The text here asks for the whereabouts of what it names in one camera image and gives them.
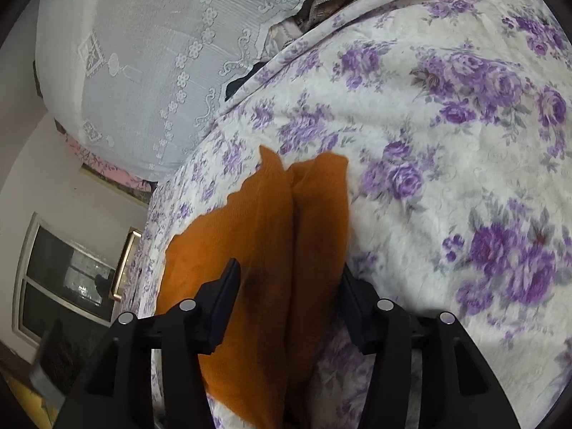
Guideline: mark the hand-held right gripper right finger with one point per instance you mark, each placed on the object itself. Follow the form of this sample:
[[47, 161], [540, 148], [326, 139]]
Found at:
[[357, 313]]

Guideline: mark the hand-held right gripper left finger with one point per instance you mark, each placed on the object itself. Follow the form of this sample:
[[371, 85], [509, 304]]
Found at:
[[223, 304]]

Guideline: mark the orange knit sweater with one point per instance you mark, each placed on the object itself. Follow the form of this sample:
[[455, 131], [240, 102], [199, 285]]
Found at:
[[268, 232]]

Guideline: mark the purple floral bedspread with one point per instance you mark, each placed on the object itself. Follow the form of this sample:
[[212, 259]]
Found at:
[[447, 165]]

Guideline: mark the dark blurry object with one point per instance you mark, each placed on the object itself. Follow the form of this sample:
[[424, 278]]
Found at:
[[58, 353]]

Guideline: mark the white framed window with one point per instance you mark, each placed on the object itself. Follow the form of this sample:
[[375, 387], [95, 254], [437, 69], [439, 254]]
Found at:
[[53, 268]]

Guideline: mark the pink floral cloth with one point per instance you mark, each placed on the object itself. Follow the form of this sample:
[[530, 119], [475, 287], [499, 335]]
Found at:
[[107, 170]]

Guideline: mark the dark cloth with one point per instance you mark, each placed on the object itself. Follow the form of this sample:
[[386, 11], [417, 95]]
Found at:
[[241, 82]]

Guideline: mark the white lace cloth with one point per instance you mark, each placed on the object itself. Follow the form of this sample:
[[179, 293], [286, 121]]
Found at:
[[134, 76]]

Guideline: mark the wooden frame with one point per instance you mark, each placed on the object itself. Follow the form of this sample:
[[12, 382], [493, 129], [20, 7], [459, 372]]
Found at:
[[125, 263]]

